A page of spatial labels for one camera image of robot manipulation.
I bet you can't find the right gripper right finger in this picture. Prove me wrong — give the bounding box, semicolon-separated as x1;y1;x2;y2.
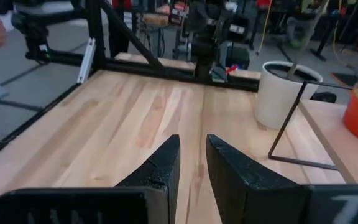
206;134;311;224

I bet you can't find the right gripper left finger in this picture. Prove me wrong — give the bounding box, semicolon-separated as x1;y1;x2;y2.
115;134;181;224

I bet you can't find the white plant pot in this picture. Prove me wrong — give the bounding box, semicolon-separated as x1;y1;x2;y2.
254;60;324;131

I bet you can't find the black aluminium table frame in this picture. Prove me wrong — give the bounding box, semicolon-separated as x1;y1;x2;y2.
0;0;260;166

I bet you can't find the wooden shelf with black frame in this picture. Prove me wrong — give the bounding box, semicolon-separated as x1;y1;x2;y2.
267;80;358;184

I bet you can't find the white frame bracket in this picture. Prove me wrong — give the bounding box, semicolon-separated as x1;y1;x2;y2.
76;37;96;84

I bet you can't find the yellow cable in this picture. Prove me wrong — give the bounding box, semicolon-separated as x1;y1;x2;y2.
255;0;273;56

